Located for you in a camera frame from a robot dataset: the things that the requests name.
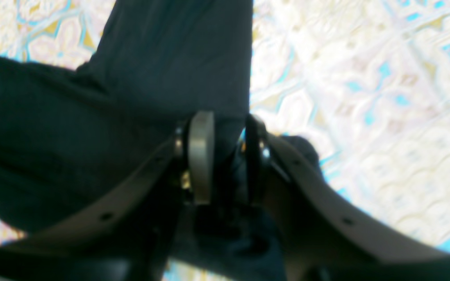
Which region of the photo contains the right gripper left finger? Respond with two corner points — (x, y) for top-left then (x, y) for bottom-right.
(0, 111), (214, 281)

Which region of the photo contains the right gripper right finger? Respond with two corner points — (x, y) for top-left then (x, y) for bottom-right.
(245, 114), (450, 281)

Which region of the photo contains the black t-shirt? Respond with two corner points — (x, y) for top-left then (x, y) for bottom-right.
(0, 0), (323, 281)

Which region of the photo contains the patterned tablecloth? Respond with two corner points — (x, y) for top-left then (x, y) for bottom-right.
(0, 0), (450, 281)

